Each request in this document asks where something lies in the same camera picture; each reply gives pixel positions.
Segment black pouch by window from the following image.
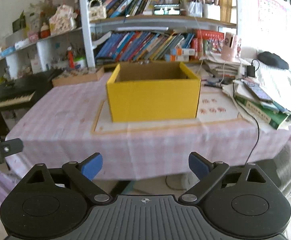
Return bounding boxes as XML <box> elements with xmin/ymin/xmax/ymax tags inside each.
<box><xmin>257</xmin><ymin>51</ymin><xmax>289</xmax><ymax>70</ymax></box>

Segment green thick book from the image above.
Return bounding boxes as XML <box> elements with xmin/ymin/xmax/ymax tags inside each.
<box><xmin>235</xmin><ymin>96</ymin><xmax>289</xmax><ymax>130</ymax></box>

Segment white bookshelf unit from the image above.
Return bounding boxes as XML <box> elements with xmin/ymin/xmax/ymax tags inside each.
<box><xmin>0</xmin><ymin>0</ymin><xmax>239</xmax><ymax>81</ymax></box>

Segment red white glue bottle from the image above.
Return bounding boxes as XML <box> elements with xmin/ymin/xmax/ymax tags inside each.
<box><xmin>67</xmin><ymin>47</ymin><xmax>75</xmax><ymax>69</ymax></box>

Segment yellow cardboard box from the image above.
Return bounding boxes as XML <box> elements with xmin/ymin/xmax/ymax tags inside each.
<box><xmin>106</xmin><ymin>62</ymin><xmax>201</xmax><ymax>122</ymax></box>

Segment white green lidded jar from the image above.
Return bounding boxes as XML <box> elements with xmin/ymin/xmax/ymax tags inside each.
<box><xmin>73</xmin><ymin>57</ymin><xmax>87</xmax><ymax>69</ymax></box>

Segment black cable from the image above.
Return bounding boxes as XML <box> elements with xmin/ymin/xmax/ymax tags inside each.
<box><xmin>232</xmin><ymin>80</ymin><xmax>260</xmax><ymax>165</ymax></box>

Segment black power adapter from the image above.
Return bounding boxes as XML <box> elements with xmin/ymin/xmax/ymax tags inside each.
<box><xmin>246</xmin><ymin>65</ymin><xmax>256</xmax><ymax>77</ymax></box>

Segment pink checkered tablecloth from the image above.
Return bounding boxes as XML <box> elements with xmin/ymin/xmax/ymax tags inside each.
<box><xmin>7</xmin><ymin>74</ymin><xmax>291</xmax><ymax>180</ymax></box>

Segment phone on book stack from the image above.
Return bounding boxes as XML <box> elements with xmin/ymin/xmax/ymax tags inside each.
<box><xmin>242</xmin><ymin>80</ymin><xmax>273</xmax><ymax>103</ymax></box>

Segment orange white medicine box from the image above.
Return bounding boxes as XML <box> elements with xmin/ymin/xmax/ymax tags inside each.
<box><xmin>170</xmin><ymin>48</ymin><xmax>195</xmax><ymax>56</ymax></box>

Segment black electronic keyboard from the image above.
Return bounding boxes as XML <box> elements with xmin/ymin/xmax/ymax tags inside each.
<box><xmin>0</xmin><ymin>69</ymin><xmax>63</xmax><ymax>112</ymax></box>

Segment wooden chess board box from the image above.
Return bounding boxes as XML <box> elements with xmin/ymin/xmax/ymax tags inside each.
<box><xmin>52</xmin><ymin>67</ymin><xmax>104</xmax><ymax>87</ymax></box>

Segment white quilted handbag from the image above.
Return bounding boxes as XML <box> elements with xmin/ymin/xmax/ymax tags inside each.
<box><xmin>88</xmin><ymin>0</ymin><xmax>107</xmax><ymax>22</ymax></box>

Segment smartphone on shelf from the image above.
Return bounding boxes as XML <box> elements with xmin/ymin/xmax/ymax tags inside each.
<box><xmin>152</xmin><ymin>4</ymin><xmax>180</xmax><ymax>15</ymax></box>

